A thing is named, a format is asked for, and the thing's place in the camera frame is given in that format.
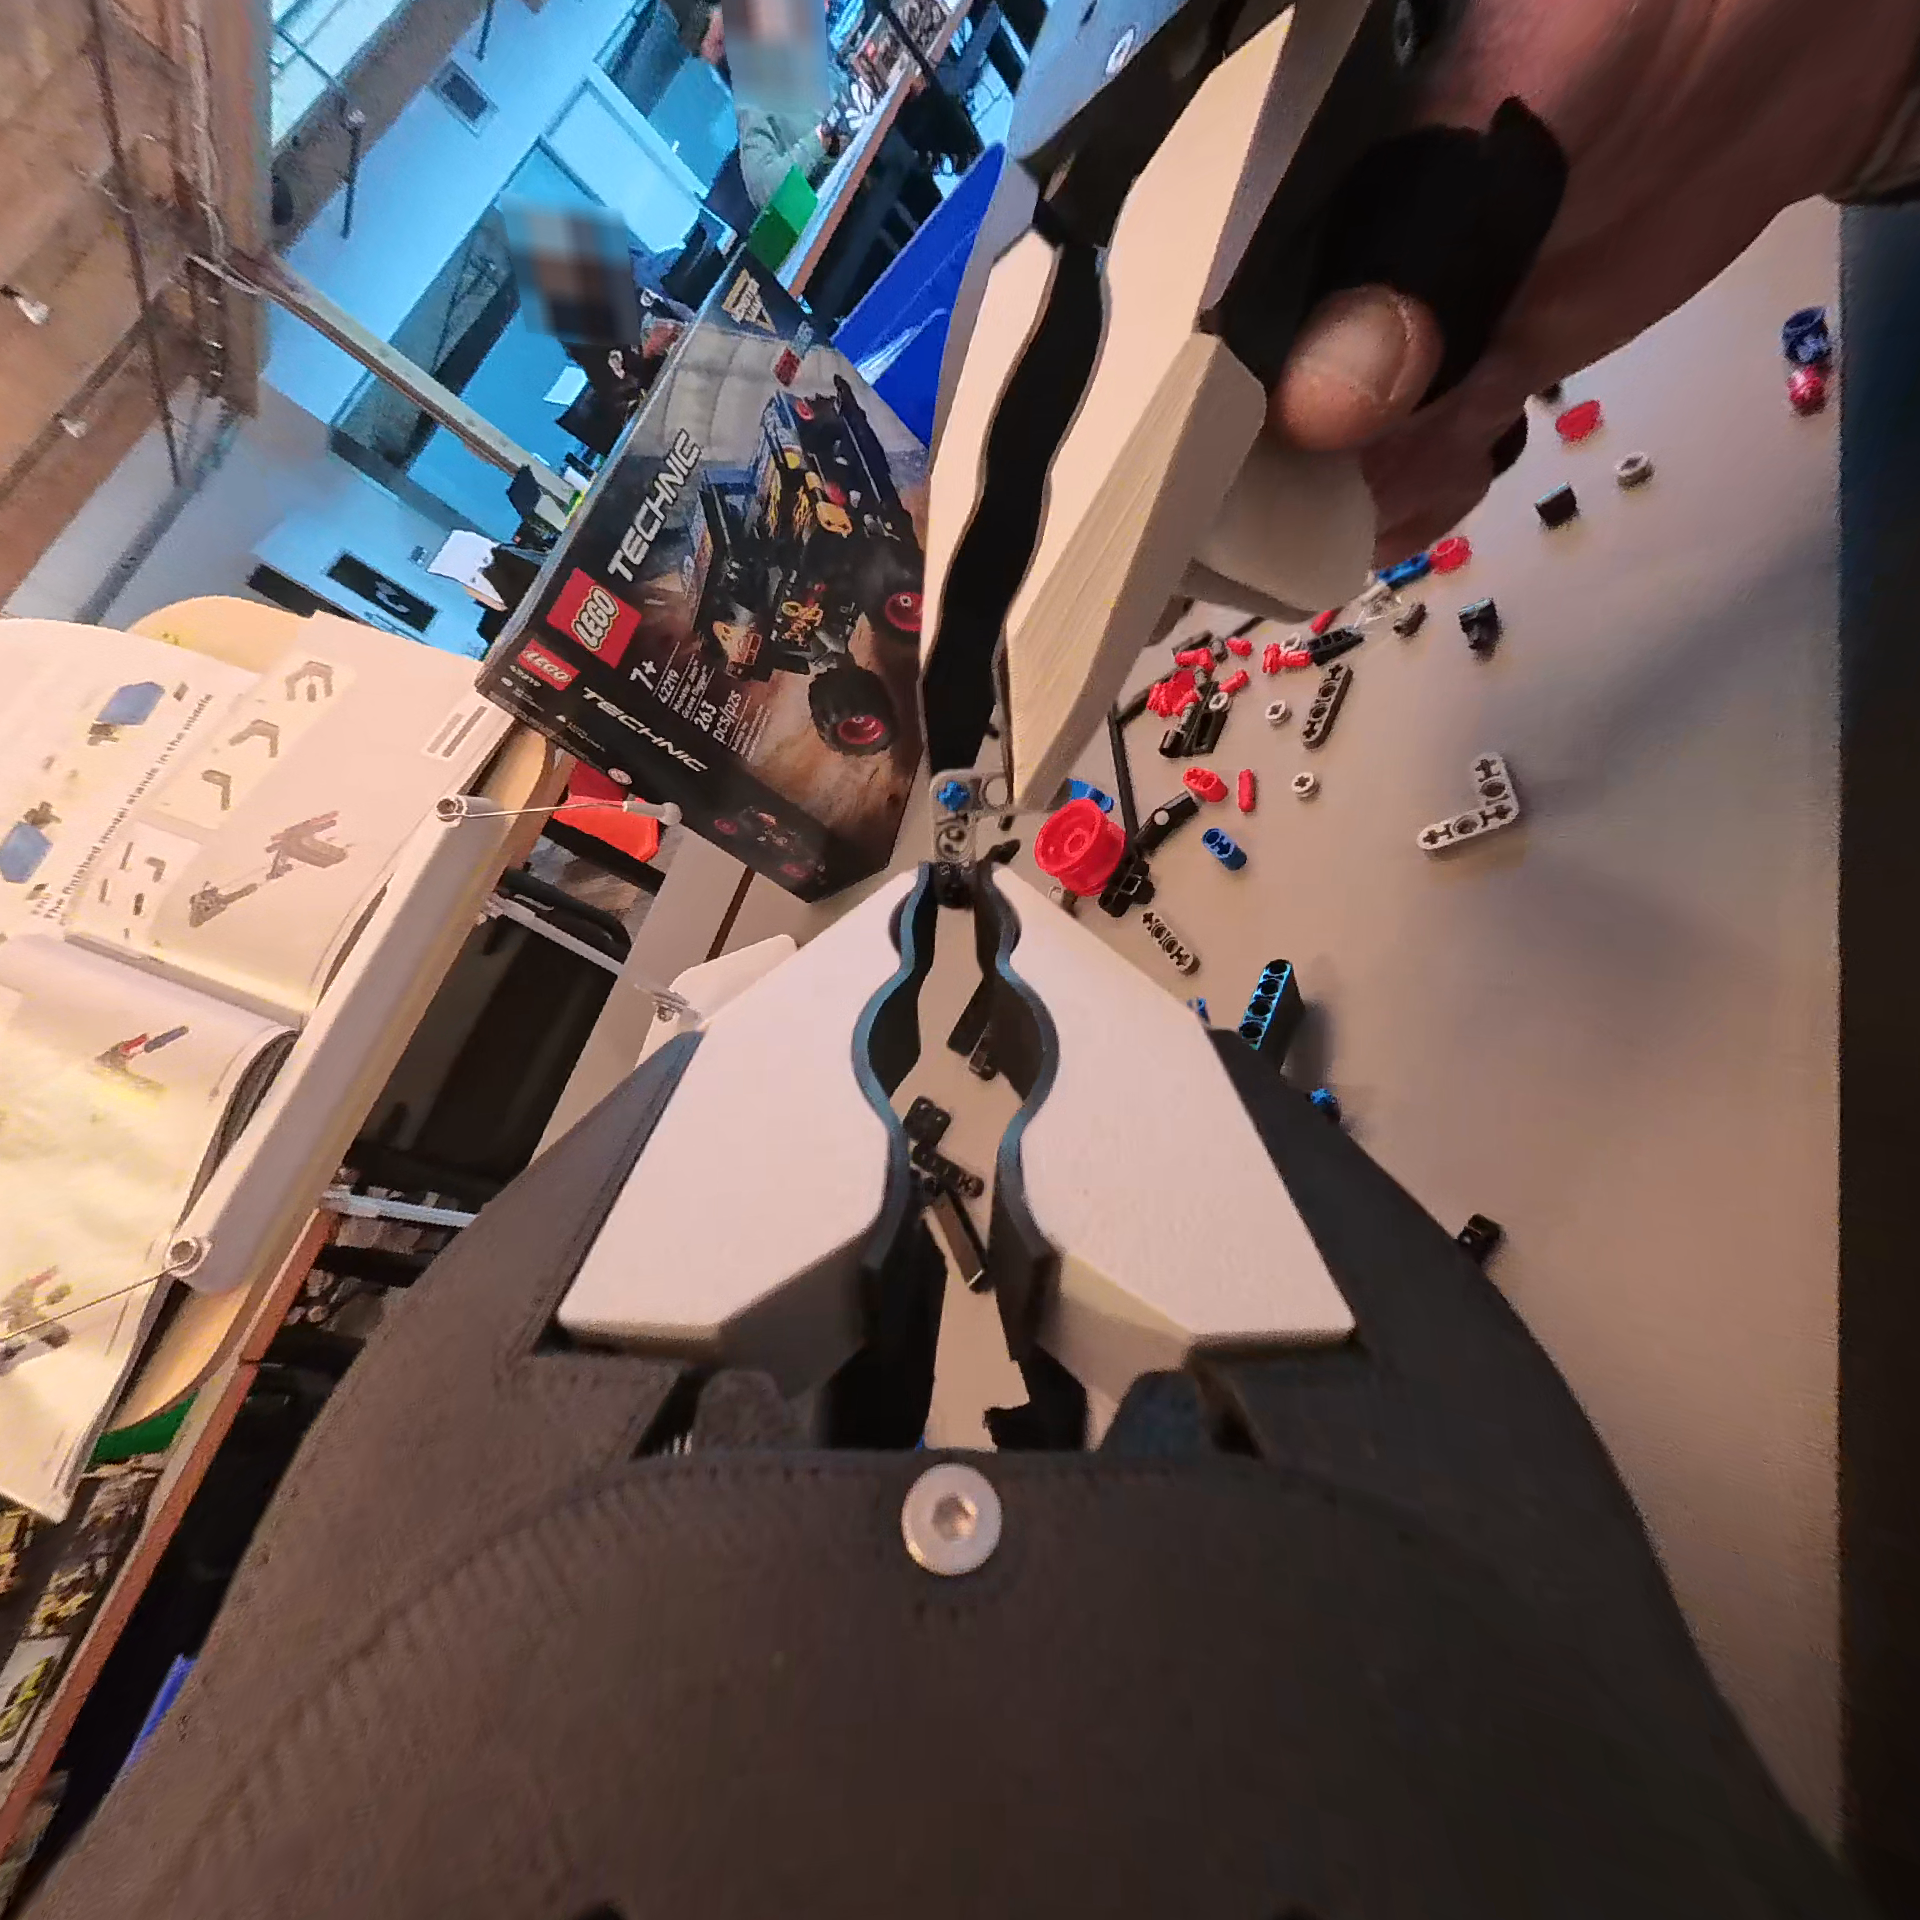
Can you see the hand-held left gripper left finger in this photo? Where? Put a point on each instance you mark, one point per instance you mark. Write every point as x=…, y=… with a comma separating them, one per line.
x=734, y=1200

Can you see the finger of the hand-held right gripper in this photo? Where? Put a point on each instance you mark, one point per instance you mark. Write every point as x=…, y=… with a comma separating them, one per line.
x=1141, y=494
x=967, y=451

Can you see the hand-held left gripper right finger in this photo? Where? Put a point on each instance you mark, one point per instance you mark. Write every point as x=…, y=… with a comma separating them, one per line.
x=1184, y=1200

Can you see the light grey angled beam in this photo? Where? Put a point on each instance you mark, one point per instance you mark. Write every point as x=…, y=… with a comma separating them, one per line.
x=1477, y=809
x=967, y=795

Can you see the grey desk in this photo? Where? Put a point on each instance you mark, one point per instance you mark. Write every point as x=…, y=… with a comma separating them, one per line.
x=1575, y=1049

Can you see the person's right hand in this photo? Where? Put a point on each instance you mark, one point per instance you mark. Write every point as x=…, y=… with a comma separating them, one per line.
x=1680, y=148

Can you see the blue plastic bin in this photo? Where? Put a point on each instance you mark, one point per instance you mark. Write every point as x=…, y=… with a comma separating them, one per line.
x=914, y=299

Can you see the pile of small toy pins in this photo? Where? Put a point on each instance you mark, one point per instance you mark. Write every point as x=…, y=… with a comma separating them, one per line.
x=1244, y=674

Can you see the black long beam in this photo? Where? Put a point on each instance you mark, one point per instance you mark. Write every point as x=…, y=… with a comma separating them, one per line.
x=1271, y=1004

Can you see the black thin axle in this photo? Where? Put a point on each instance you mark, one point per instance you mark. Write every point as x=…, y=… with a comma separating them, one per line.
x=1122, y=757

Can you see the toy set box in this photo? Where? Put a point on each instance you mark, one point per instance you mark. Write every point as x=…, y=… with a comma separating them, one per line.
x=720, y=598

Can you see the green plastic crate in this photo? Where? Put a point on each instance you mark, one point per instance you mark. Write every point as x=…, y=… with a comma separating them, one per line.
x=780, y=218

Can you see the small blue piece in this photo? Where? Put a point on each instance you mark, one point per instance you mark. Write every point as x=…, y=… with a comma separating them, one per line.
x=1228, y=850

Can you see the red wheel hub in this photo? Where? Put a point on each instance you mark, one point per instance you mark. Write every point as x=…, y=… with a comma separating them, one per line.
x=1077, y=848

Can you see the orange plastic piece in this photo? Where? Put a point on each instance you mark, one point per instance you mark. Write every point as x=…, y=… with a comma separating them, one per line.
x=609, y=833

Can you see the instruction booklet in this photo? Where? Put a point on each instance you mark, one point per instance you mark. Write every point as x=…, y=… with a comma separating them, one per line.
x=300, y=838

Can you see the large instruction sheet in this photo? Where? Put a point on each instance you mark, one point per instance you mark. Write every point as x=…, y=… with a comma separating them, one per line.
x=89, y=749

